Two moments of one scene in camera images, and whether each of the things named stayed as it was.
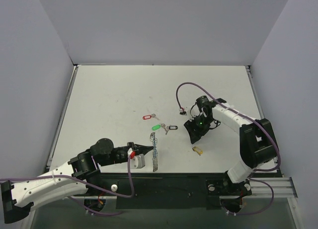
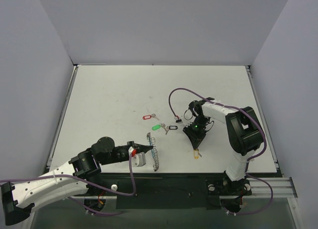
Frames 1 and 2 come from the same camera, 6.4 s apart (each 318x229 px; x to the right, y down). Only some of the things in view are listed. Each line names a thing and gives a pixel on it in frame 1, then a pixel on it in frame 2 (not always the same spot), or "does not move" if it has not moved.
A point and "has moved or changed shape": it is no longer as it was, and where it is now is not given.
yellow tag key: [199, 151] has moved or changed shape
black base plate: [166, 190] does not move
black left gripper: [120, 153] does not move
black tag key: [171, 127] does not move
